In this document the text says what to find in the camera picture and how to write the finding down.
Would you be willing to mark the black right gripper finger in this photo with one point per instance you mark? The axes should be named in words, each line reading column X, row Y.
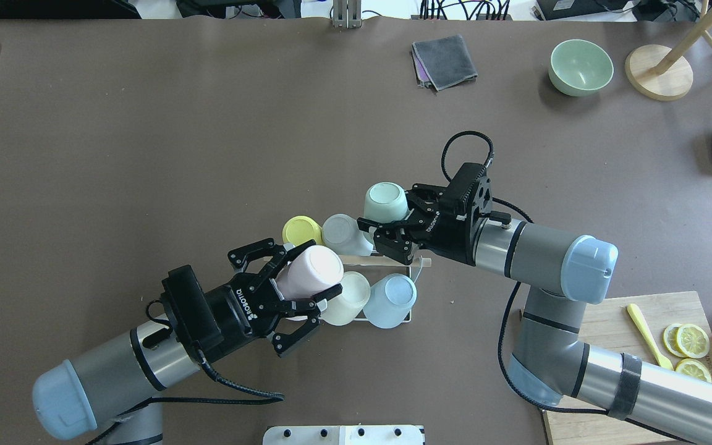
column 390, row 239
column 425, row 200

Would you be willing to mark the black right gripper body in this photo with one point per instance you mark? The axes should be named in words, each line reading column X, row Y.
column 449, row 237

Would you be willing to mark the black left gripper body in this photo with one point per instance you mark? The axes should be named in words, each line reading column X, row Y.
column 230, row 313

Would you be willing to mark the green plastic cup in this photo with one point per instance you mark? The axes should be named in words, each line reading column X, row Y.
column 385, row 202

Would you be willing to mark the pink plastic cup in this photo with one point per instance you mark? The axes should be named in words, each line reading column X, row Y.
column 316, row 269

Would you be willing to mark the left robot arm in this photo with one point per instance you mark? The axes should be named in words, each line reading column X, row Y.
column 115, row 387

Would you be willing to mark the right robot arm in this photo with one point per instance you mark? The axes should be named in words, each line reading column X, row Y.
column 565, row 274

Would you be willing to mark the yellow cup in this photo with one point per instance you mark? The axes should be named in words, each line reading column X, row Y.
column 300, row 229

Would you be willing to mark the grey cup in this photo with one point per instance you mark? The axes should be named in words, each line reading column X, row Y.
column 341, row 234

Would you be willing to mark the light blue cup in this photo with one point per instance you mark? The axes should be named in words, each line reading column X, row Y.
column 391, row 300

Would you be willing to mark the cream white cup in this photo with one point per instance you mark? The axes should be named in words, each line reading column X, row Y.
column 342, row 309

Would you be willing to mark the pink folded cloth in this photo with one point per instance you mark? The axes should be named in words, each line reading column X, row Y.
column 423, row 78

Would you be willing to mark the grey folded cloth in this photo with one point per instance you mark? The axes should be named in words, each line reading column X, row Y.
column 447, row 61

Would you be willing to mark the green bowl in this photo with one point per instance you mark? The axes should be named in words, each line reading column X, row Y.
column 579, row 68

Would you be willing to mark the yellow plastic knife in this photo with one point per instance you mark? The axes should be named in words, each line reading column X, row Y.
column 642, row 326

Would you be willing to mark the wooden cutting board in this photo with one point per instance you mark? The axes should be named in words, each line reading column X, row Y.
column 659, row 346

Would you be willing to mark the lemon slice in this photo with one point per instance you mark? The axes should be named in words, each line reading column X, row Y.
column 694, row 369
column 692, row 341
column 669, row 339

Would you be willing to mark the wooden mug tree stand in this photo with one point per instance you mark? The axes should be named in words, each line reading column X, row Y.
column 662, row 73

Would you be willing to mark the white wire cup rack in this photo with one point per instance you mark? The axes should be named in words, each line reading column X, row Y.
column 376, row 268

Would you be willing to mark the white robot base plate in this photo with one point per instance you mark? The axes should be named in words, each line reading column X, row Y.
column 345, row 434

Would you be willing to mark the aluminium frame post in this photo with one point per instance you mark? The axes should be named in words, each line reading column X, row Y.
column 347, row 14

